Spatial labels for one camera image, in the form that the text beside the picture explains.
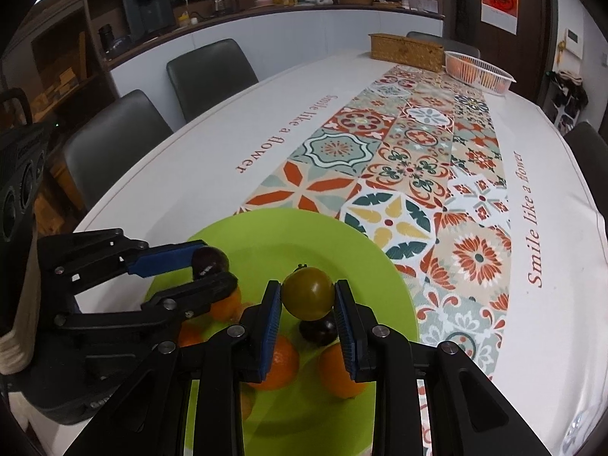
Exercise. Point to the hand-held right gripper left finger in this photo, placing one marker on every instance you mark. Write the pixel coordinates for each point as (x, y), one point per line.
(270, 332)

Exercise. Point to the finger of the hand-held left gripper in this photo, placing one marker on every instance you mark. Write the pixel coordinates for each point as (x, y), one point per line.
(166, 256)
(209, 289)

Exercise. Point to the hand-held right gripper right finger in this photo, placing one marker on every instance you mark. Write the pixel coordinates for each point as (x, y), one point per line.
(344, 332)

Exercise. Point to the oval orange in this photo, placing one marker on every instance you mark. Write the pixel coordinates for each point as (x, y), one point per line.
(227, 305)

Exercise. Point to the dark purple plum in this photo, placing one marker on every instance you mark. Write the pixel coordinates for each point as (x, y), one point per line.
(319, 331)
(211, 261)

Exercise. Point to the large round orange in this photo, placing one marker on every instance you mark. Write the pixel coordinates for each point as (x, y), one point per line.
(341, 371)

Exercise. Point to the green tomato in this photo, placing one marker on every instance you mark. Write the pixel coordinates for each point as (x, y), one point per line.
(308, 293)

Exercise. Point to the green plate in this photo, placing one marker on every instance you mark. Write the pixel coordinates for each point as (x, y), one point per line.
(294, 242)

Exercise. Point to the person's left hand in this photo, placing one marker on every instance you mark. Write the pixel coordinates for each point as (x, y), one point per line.
(26, 304)

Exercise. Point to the small orange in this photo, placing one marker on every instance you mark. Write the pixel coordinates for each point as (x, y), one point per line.
(190, 336)

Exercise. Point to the white floral printed tablecloth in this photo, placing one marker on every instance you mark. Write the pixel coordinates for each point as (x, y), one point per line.
(190, 166)

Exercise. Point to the wooden shelf unit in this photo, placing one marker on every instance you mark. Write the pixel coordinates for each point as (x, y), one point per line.
(57, 71)

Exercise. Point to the black coffee machine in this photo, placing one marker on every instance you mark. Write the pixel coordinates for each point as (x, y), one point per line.
(147, 7)

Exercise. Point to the small yellow bottle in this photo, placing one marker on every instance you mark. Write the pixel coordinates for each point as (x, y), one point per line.
(183, 16)

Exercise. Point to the white counter cabinet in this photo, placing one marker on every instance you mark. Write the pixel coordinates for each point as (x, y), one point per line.
(285, 33)

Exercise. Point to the glass kettle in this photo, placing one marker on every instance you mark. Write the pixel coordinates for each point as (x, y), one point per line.
(219, 4)

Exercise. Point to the woven rattan box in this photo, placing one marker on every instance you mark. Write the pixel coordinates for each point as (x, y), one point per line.
(408, 50)

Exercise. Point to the white plastic basket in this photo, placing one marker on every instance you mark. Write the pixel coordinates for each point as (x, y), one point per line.
(479, 72)

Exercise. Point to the pile of dark bags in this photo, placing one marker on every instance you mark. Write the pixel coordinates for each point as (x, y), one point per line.
(567, 95)

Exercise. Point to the black door lock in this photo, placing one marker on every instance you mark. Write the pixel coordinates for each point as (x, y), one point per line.
(460, 9)

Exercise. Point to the white wall intercom panel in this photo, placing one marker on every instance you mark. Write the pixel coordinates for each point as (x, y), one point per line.
(572, 42)

